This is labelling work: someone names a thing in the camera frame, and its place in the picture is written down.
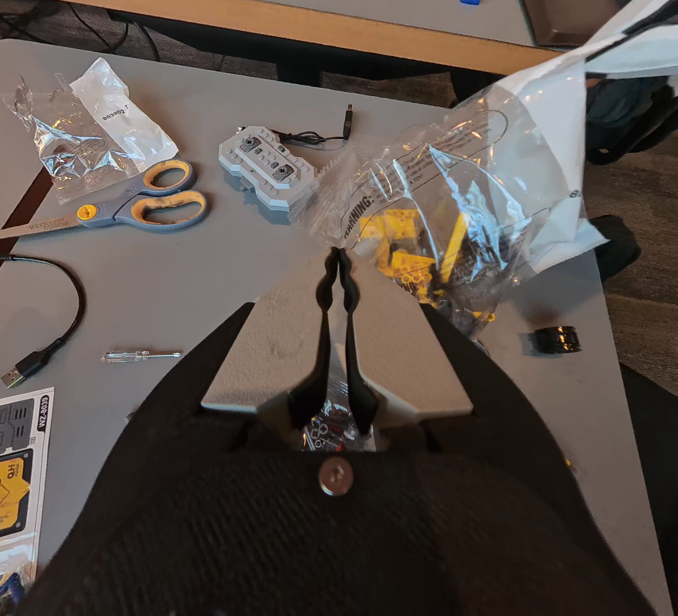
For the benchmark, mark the sticker sheet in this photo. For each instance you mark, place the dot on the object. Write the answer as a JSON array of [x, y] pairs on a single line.
[[21, 468]]

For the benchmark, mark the grey orange scissors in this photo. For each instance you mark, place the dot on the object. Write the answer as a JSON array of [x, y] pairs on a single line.
[[148, 208]]

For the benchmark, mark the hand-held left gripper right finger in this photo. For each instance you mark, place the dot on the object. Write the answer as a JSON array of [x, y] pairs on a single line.
[[413, 357]]

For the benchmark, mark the grey battery box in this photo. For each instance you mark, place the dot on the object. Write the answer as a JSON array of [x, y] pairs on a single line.
[[265, 166]]

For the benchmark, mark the clear bag of wheel parts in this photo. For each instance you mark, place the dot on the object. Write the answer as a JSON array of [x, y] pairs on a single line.
[[477, 182]]

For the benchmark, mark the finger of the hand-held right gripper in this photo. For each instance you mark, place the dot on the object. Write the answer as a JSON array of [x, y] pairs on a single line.
[[646, 60], [646, 12]]

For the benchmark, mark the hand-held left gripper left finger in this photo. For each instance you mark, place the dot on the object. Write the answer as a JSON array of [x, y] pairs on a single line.
[[265, 357]]

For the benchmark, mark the thin black lead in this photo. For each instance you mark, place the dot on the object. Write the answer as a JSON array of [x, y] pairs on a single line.
[[318, 136]]

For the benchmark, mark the bag of red black parts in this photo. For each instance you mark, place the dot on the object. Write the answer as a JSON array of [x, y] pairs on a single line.
[[337, 428]]

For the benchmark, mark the empty clear plastic bag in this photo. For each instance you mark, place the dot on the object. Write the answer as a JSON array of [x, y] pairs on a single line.
[[106, 118]]

